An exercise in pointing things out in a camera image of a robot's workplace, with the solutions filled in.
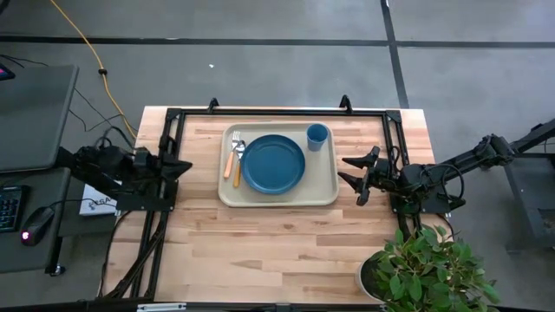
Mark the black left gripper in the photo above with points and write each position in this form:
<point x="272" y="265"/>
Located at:
<point x="156" y="173"/>

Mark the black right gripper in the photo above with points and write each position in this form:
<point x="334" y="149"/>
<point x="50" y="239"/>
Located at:
<point x="383" y="183"/>

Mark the blue plastic cup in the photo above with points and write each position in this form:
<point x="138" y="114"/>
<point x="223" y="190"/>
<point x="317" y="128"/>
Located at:
<point x="317" y="138"/>

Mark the blue round plate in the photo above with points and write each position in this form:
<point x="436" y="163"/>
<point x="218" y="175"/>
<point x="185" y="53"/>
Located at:
<point x="273" y="164"/>

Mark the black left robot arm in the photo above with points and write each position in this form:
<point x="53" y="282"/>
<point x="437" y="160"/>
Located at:
<point x="99" y="167"/>

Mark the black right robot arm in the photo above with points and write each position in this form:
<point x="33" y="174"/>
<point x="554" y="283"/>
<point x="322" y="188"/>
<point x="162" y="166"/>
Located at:
<point x="459" y="164"/>

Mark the beige plastic tray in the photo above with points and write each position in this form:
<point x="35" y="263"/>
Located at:
<point x="321" y="182"/>

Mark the white printed card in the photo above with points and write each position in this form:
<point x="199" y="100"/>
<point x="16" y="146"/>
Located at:
<point x="93" y="208"/>

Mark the white plant pot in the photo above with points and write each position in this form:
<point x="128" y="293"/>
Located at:
<point x="362" y="281"/>

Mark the green leafy plant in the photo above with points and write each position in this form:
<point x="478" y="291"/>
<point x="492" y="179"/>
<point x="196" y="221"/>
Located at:
<point x="433" y="273"/>

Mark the dark grey side table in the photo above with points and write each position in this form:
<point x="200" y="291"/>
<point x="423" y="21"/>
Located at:
<point x="39" y="117"/>

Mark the black computer mouse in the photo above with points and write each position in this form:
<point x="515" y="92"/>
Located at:
<point x="37" y="225"/>

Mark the black keyboard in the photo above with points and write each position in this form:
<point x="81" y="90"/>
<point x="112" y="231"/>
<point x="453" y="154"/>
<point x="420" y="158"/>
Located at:
<point x="11" y="208"/>

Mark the dark grey desk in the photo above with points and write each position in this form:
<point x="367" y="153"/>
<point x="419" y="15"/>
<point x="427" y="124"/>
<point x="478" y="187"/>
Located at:
<point x="26" y="260"/>

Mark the black metal stand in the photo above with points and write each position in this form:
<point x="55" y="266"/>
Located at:
<point x="529" y="199"/>

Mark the device with pink screen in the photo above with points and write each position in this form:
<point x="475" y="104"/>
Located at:
<point x="5" y="72"/>

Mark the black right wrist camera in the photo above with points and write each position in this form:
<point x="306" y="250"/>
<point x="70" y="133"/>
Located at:
<point x="384" y="166"/>

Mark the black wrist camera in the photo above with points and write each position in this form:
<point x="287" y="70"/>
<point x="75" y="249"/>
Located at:
<point x="141" y="157"/>
<point x="384" y="166"/>

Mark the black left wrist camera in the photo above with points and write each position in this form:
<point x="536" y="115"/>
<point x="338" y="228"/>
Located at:
<point x="141" y="157"/>

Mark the black frame clamp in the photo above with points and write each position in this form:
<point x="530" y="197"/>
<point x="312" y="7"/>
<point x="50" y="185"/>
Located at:
<point x="213" y="105"/>
<point x="345" y="104"/>

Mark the black metal table frame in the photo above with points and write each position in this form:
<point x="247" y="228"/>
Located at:
<point x="282" y="112"/>

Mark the silver metal bracket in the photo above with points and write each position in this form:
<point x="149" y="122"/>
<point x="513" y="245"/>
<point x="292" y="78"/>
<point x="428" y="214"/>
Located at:
<point x="160" y="307"/>

